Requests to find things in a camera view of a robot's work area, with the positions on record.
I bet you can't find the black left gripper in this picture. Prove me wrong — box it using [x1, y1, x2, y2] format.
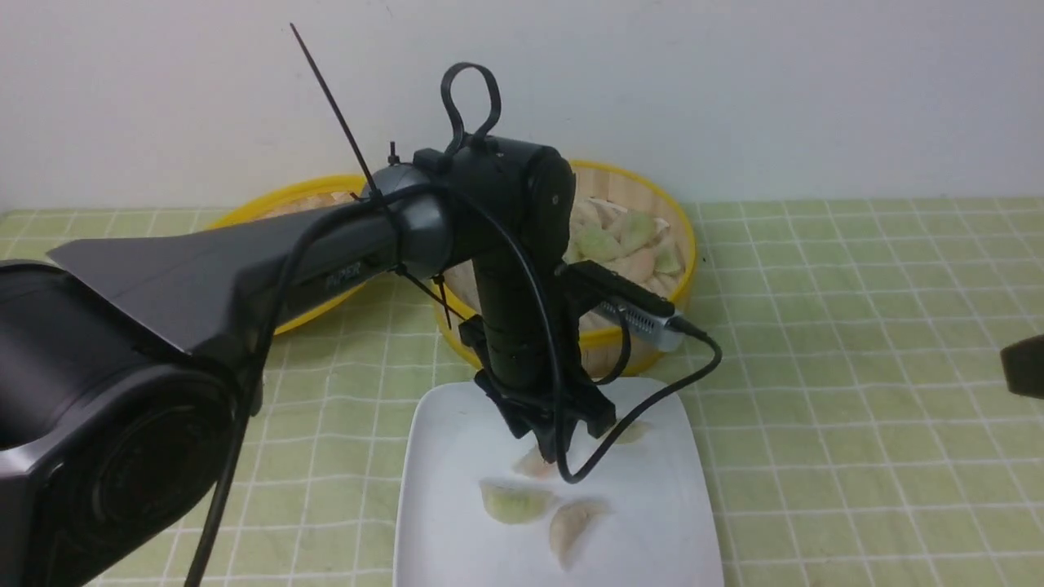
[462, 246, 617, 464]

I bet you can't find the pink dumpling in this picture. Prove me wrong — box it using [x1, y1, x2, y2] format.
[511, 444, 557, 479]

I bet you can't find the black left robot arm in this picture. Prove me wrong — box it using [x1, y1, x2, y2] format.
[2, 134, 616, 586]

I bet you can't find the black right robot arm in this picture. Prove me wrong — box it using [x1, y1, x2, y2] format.
[1000, 334, 1044, 400]

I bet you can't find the green dumpling plate left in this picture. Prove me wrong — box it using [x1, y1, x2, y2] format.
[480, 479, 556, 525]

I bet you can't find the green dumpling on plate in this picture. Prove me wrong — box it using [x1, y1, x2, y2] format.
[599, 419, 653, 445]

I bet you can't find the beige dumpling plate front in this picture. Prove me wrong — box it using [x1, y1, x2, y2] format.
[548, 498, 611, 571]

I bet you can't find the white square plate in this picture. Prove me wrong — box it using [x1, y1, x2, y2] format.
[394, 382, 723, 586]

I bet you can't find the pink dumpling steamer right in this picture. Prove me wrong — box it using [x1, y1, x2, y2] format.
[604, 248, 656, 284]

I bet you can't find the green dumpling steamer centre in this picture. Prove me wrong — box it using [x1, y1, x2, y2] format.
[573, 227, 624, 263]

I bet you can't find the yellow rimmed bamboo steamer basket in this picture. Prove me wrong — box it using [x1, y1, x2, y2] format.
[434, 160, 699, 379]

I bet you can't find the green checkered tablecloth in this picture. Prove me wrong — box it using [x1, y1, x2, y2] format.
[0, 198, 1044, 587]

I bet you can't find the yellow rimmed bamboo steamer lid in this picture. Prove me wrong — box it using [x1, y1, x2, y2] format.
[206, 174, 365, 337]

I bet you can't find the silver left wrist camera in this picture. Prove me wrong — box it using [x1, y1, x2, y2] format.
[559, 260, 683, 353]

